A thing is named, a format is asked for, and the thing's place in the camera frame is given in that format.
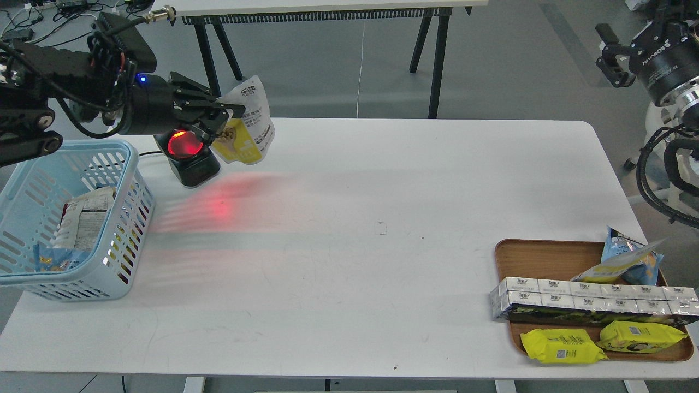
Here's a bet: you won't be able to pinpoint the yellow snack packet left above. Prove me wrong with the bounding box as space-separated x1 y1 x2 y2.
520 329 608 364

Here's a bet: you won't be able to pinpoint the white background table black legs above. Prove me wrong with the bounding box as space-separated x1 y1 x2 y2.
150 1 490 119

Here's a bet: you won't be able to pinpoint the light blue plastic basket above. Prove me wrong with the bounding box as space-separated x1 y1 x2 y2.
1 139 155 302

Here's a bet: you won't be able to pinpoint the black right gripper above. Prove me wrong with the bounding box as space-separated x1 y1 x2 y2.
596 1 698 106

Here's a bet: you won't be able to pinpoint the blue snack bag in basket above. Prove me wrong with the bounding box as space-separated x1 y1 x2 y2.
32 244 90 272

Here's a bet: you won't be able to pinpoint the yellow white snack pouch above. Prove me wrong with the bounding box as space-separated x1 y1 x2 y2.
211 75 275 165

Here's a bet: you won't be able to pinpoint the yellow snack packet right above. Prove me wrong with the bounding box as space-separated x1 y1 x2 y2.
596 320 688 353

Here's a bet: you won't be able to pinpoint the silver multipack snack box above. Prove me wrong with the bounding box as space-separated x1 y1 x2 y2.
489 277 698 328

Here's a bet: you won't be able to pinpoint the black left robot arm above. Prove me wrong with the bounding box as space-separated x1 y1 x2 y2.
2 7 245 166

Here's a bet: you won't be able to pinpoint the yellow snack packet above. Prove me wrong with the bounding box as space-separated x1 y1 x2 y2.
520 329 608 364
596 320 688 353

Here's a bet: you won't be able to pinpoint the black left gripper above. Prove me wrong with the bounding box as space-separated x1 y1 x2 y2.
117 72 245 146

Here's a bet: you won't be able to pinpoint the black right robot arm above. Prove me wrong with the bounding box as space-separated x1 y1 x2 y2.
596 1 698 228

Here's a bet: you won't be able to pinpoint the white snack bag in basket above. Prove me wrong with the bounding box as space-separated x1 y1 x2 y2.
51 187 116 251

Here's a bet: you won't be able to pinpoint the white hanging cable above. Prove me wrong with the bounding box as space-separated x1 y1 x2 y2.
356 21 366 119

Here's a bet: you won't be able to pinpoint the blue yellow snack bag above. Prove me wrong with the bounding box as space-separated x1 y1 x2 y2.
571 227 664 285

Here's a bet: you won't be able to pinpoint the brown wooden tray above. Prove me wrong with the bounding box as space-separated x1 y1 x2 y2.
494 239 696 361

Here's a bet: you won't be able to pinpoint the black power adapter on floor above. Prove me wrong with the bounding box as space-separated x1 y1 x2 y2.
2 28 35 43

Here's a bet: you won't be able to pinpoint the black barcode scanner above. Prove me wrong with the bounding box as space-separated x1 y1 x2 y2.
154 128 220 188

